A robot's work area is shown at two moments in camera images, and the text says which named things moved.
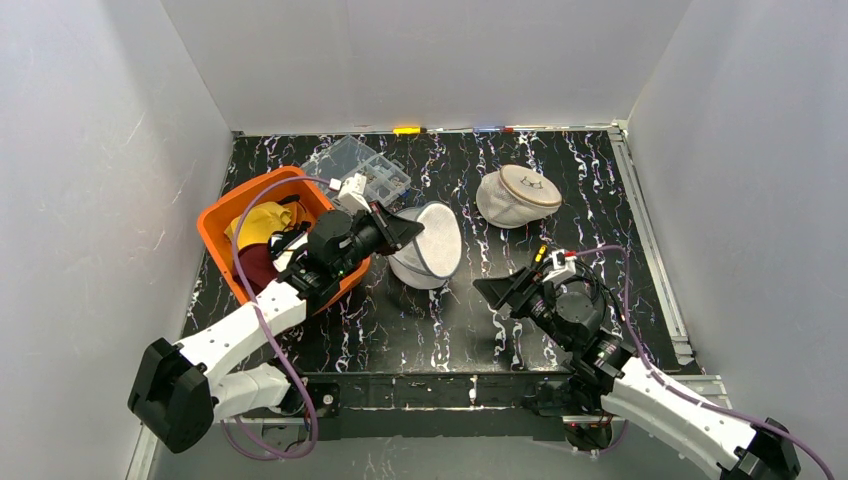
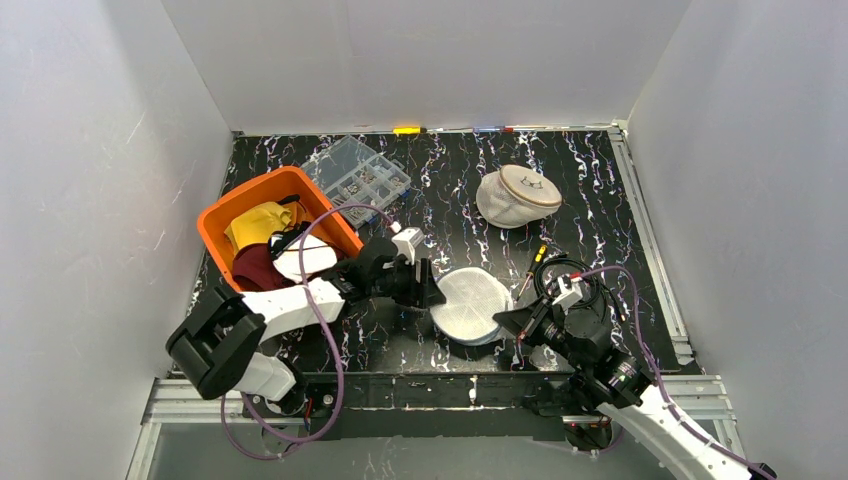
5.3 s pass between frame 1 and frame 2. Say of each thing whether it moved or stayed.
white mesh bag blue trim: moved
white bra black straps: stayed
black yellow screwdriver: stayed
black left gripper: moved
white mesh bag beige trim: stayed
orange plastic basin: stayed
